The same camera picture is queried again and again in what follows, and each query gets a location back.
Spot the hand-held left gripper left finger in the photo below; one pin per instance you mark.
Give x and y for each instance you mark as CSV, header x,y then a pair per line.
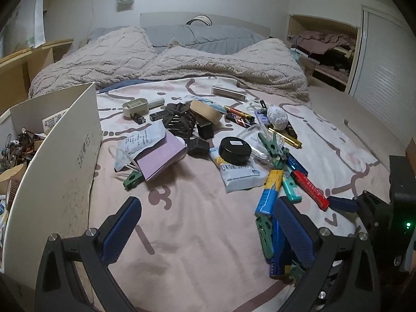
x,y
120,230

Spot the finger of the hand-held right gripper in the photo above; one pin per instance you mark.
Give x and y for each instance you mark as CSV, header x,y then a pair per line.
x,y
341,204
412,149

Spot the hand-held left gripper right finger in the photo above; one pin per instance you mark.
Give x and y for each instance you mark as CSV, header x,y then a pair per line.
x,y
292,230

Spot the white storage box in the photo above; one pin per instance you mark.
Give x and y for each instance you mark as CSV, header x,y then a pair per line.
x,y
61,169

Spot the blue plastic strip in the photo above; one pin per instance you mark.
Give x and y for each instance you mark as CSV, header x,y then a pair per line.
x,y
280,253

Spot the green clothespin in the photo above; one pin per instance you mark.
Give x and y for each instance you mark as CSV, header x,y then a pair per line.
x,y
271,146
265,237
132,180

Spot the teal lighter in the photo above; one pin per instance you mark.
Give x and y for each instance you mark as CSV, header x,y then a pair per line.
x,y
291,188

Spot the blue yellow tube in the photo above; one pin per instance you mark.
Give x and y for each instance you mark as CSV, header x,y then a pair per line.
x,y
269,191

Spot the metal back scratcher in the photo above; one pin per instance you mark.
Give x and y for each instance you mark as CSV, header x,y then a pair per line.
x,y
359,138

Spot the white face mask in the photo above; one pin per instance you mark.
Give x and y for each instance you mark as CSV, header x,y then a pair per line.
x,y
122,159

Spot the white wipes packet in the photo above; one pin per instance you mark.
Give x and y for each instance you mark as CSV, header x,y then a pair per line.
x,y
240,177

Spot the printed cartoon bed sheet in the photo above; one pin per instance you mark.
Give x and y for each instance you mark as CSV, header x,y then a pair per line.
x,y
195,234

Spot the black gold tube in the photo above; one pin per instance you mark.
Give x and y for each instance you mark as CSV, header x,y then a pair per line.
x,y
287,138

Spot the purple notepad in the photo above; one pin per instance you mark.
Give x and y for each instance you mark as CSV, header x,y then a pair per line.
x,y
162,156

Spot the white louvered closet door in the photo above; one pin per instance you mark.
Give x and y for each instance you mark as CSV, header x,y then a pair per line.
x,y
383,65

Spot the white plastic mask packet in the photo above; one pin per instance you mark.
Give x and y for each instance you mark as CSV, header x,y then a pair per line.
x,y
143,138

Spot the black round jar lid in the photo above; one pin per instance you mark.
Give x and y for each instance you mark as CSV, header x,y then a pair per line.
x,y
234,149

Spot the clear plastic case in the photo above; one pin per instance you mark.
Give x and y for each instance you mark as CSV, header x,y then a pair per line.
x,y
252,136

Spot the grey yarn ball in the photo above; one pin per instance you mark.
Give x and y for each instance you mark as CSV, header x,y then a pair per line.
x,y
277,117

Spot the black lighter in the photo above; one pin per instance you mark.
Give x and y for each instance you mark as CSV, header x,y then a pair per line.
x,y
137,118

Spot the small black box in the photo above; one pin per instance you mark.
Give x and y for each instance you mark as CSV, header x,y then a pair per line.
x,y
197,146
205,129

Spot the small purple bottle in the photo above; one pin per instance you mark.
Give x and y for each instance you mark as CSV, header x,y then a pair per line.
x,y
261,117

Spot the black rectangular stick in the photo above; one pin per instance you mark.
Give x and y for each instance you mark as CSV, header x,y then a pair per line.
x,y
157,115

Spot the black hair claw clip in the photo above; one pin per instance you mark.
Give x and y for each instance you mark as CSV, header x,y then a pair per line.
x,y
178,120

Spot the black orange snack bar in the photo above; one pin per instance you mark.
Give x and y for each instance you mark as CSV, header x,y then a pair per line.
x,y
240,117

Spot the white labelled box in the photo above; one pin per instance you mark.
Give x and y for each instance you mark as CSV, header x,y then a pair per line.
x,y
55,122

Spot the cardboard box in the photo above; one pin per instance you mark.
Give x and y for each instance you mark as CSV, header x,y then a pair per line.
x,y
308,66

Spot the white tube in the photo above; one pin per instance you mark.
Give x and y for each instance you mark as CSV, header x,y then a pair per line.
x,y
156,102

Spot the pile of clothes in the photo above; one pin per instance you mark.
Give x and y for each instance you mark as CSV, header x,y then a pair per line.
x,y
321,40

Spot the dark blue cloth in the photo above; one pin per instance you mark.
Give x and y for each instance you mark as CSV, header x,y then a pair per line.
x,y
120,85

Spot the silver metal bar case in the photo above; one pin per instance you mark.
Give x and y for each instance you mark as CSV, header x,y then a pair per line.
x,y
229,93

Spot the beige fluffy blanket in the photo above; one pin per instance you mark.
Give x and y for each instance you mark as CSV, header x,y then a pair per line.
x,y
130,61

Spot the wooden shelf unit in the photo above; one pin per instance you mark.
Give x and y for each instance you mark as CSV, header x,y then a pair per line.
x,y
19,68

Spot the white headboard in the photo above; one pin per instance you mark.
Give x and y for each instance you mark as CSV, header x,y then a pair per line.
x,y
162,19

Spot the white black cap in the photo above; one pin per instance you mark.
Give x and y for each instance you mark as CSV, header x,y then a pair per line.
x,y
199,20

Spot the white tote bag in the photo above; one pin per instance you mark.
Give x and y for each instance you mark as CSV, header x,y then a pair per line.
x,y
29,19

